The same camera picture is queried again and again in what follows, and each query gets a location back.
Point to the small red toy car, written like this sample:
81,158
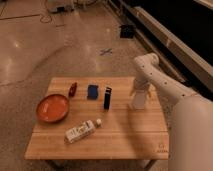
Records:
72,90

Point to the wooden table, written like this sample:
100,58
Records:
125,133

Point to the equipment base on floor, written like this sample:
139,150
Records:
57,6

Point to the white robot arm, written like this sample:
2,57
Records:
191,130

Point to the long grey wall rail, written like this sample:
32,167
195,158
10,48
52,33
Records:
181,29

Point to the white ceramic cup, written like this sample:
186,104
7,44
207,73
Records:
138,99

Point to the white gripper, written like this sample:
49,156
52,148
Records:
140,87

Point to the black box on floor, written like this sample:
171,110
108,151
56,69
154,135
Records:
127,31

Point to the orange bowl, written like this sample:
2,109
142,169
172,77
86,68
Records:
52,108

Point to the blue sponge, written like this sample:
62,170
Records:
92,92

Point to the white plastic bottle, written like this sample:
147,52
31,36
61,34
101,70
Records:
84,129

